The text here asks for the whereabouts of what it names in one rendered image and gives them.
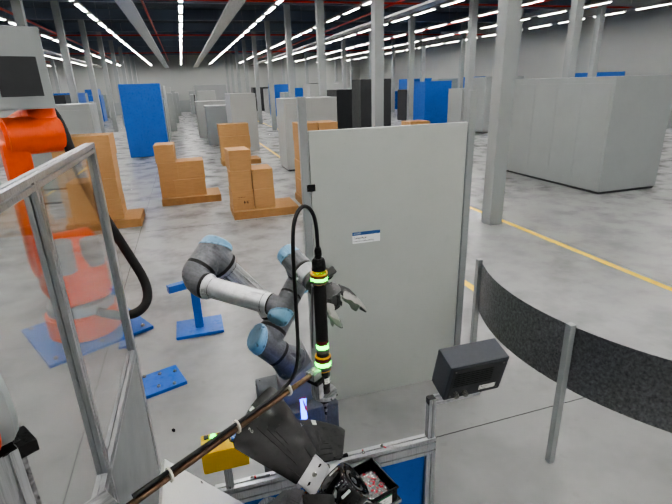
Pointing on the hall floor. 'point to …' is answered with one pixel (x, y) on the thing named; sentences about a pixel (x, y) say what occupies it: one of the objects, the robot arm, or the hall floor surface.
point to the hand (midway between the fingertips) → (352, 316)
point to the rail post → (428, 479)
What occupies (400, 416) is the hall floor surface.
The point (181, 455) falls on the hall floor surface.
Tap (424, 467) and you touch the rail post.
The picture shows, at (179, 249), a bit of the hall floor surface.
